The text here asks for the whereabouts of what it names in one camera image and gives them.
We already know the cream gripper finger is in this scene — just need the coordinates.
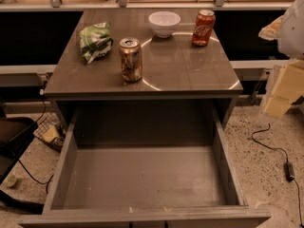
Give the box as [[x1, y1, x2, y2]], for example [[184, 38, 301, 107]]
[[261, 60, 304, 119], [258, 16, 282, 41]]

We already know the orange soda can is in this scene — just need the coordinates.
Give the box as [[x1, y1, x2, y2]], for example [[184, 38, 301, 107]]
[[119, 37, 143, 83]]

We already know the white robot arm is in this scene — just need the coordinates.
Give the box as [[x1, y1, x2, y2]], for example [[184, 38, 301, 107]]
[[258, 0, 304, 123]]

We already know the red cola can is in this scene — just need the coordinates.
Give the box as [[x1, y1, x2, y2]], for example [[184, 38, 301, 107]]
[[192, 9, 216, 47]]

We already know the white bowl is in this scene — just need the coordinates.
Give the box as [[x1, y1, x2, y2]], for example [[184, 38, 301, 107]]
[[148, 11, 181, 38]]

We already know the green chip bag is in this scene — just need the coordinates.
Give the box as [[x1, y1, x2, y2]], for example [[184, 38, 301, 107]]
[[80, 22, 113, 64]]

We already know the black chair base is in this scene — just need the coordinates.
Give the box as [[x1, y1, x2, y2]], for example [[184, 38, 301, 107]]
[[0, 117, 44, 215]]

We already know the black power cable with adapter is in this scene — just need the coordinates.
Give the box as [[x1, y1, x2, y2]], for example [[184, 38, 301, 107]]
[[251, 123, 304, 228]]

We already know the wire basket with items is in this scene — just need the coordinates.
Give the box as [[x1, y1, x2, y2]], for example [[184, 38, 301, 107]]
[[34, 112, 66, 153]]

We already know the black cable on left floor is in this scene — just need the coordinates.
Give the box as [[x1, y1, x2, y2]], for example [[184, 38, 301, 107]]
[[17, 159, 55, 194]]

